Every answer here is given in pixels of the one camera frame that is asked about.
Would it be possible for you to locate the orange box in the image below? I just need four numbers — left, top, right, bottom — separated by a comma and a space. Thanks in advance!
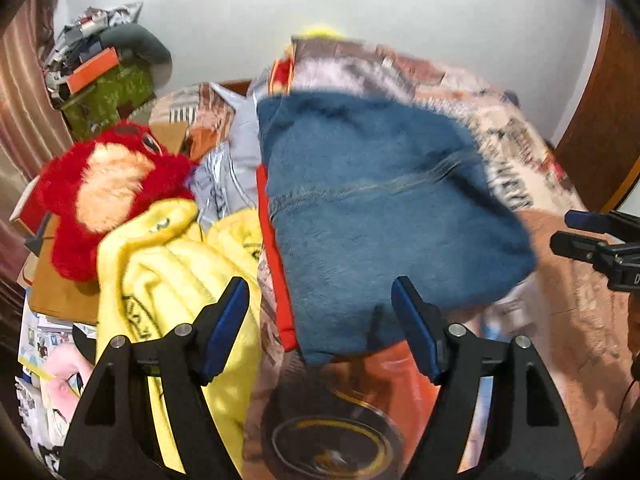
65, 47, 121, 95

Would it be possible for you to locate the blue denim jacket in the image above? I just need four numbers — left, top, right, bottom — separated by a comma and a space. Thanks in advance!
256, 91, 538, 366

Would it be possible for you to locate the red garment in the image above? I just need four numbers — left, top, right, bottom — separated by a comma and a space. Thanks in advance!
255, 57, 301, 351

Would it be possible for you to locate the grey pillow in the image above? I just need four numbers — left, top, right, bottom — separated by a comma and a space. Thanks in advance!
100, 24, 173, 88

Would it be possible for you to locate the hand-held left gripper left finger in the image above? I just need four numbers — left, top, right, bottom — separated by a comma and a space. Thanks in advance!
59, 276, 250, 480

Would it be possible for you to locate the brown striped curtain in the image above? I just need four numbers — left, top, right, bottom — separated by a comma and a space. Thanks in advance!
0, 0, 76, 281

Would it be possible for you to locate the brown cardboard box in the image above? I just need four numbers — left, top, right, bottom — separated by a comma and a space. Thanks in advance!
149, 120, 198, 158

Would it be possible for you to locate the green box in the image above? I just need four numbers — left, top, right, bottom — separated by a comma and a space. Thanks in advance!
62, 62, 156, 143

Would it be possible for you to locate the red plush toy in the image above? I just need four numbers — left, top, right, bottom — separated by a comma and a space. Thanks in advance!
37, 121, 198, 282

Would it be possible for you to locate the printed blanket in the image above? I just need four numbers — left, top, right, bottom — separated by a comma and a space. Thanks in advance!
150, 35, 640, 480

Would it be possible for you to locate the yellow item behind bed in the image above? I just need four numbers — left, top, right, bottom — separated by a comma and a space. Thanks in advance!
300, 22, 346, 41

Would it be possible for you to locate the yellow garment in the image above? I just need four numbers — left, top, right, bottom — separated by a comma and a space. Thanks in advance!
95, 197, 263, 476

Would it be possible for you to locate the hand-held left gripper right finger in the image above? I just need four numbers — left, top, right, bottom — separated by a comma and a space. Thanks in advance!
391, 276, 585, 480

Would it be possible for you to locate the brown cardboard sheet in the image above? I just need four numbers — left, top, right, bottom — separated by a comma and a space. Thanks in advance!
27, 215, 101, 326

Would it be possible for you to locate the pink plush toy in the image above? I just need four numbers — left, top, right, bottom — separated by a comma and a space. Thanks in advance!
42, 345, 96, 411

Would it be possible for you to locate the wooden door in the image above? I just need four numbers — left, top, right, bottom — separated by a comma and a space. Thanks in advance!
552, 2, 640, 211

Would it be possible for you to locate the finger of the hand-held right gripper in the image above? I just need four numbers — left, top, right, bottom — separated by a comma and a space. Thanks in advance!
550, 231, 626, 267
565, 210, 640, 241

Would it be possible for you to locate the light grey printed cloth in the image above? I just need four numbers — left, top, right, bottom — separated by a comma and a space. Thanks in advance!
192, 85, 266, 231

